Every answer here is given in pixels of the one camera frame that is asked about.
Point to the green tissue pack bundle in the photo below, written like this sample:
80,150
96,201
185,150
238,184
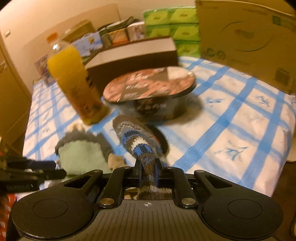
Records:
180,23

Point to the instant noodle bowl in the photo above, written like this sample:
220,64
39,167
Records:
154,94

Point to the small brown cardboard box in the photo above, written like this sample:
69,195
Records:
78,31

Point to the wooden cabinet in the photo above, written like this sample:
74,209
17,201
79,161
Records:
15,100

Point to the red checkered cloth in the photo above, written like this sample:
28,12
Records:
6,204

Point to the wooden headboard panel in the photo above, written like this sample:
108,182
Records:
70,20

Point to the blue grey knitted sock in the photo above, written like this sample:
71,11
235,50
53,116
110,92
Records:
143,145

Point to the beige sock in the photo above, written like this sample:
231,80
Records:
115,161

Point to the blue checkered tablecloth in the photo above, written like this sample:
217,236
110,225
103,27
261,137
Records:
236,126

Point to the light green fluffy sock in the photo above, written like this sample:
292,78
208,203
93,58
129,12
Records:
80,157

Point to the large flat cardboard box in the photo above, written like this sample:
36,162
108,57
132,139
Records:
254,37

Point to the stacked instant noodle bowls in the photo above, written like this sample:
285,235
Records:
113,38

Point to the orange juice bottle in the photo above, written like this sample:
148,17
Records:
66,66

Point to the blue milk carton box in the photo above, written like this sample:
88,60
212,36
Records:
42,69

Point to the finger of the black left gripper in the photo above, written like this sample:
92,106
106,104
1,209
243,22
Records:
41,165
52,174

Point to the brown open cardboard box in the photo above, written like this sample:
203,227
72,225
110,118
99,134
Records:
115,61

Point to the white product box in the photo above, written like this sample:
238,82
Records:
136,31

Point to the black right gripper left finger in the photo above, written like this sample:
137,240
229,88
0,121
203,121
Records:
138,172

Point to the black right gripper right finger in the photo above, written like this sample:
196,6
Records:
158,171

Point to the light blue milk box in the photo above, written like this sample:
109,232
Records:
88,44

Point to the grey fluffy sock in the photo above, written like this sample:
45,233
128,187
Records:
78,135

